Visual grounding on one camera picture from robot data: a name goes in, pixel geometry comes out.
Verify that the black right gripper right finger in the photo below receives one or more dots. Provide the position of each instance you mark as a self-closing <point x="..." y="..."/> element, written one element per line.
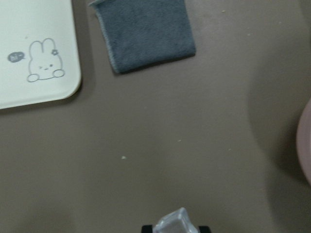
<point x="204" y="229"/>

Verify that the pink bowl of ice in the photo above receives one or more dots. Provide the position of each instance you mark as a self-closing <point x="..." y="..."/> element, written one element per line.
<point x="303" y="141"/>

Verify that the cream rabbit tray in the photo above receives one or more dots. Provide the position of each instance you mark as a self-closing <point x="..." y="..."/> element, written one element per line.
<point x="39" y="58"/>

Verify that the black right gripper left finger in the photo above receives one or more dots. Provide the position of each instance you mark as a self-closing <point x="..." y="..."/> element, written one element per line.
<point x="147" y="229"/>

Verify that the grey folded cloth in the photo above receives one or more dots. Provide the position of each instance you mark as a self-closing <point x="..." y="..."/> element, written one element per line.
<point x="142" y="33"/>

